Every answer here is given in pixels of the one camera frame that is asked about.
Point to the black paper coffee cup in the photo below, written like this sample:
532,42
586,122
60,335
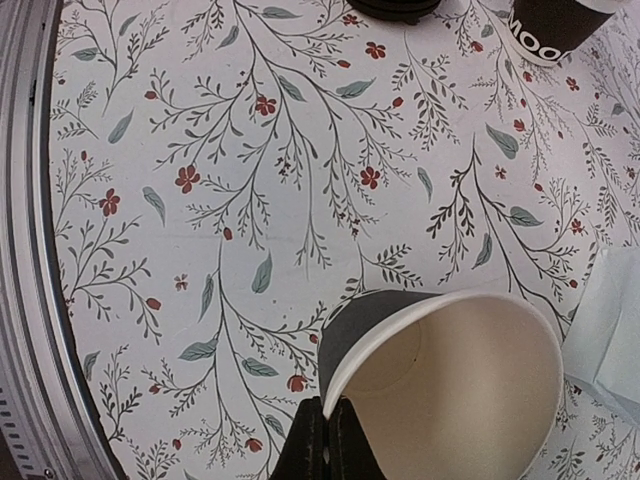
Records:
464,385

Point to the light blue paper bag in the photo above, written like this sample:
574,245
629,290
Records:
601,350

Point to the aluminium front rail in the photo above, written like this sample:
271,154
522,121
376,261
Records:
48,418

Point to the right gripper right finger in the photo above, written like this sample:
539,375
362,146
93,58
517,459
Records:
347,452

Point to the floral patterned table mat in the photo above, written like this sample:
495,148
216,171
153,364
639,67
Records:
227,173

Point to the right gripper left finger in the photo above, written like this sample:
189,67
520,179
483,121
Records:
302,456

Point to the black plastic cup lid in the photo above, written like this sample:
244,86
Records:
407,11

